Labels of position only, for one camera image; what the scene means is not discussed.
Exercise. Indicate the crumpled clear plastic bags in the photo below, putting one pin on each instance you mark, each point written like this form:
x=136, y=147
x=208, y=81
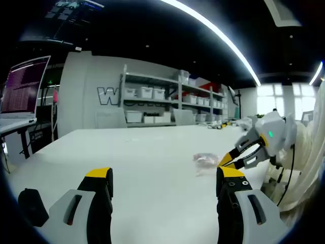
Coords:
x=245, y=123

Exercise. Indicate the short ceiling light strip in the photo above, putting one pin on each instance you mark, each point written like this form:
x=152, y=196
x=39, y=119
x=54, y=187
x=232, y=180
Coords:
x=316, y=73

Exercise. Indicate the potted green plant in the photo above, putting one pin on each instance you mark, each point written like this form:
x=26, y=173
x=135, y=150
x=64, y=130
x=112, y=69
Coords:
x=259, y=115

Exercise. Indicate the white side desk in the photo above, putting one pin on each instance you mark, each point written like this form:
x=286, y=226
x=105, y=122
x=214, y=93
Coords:
x=12, y=127

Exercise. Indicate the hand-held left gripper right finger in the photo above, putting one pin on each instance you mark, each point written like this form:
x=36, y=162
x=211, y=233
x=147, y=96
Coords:
x=248, y=218

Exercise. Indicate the spare yellow-tipped gripper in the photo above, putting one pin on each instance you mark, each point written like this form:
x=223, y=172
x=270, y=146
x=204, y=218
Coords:
x=226, y=124

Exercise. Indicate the clear resealable bag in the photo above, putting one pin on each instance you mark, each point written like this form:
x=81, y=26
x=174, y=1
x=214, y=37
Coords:
x=207, y=160

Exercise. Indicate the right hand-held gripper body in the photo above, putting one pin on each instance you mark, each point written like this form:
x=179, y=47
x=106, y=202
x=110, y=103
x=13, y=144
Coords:
x=274, y=127

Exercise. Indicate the long ceiling light strip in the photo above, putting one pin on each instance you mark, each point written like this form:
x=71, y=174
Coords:
x=228, y=40

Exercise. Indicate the ceiling-mounted dark screen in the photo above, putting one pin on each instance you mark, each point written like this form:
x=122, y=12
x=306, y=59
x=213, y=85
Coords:
x=66, y=12

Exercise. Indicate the teal upright object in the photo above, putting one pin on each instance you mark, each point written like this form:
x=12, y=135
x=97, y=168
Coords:
x=237, y=111

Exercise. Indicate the grey metal shelving unit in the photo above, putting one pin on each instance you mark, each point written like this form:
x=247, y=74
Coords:
x=179, y=101

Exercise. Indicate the black cabinet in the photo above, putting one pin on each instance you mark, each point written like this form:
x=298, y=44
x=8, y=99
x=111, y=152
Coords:
x=41, y=137

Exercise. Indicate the white ceiling panel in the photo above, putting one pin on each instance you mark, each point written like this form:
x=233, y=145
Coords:
x=281, y=12

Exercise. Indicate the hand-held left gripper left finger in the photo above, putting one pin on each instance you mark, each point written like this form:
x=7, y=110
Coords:
x=81, y=216

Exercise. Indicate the laptop with purple screen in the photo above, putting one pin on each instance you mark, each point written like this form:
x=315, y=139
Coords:
x=23, y=86

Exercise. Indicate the group of white storage bins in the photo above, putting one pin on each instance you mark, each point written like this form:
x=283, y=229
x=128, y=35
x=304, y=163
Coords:
x=147, y=92

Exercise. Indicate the bright window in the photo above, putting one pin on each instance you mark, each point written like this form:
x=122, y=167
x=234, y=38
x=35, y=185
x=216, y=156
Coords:
x=266, y=101

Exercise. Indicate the pink hanging object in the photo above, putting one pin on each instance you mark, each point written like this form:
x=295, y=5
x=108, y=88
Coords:
x=55, y=96

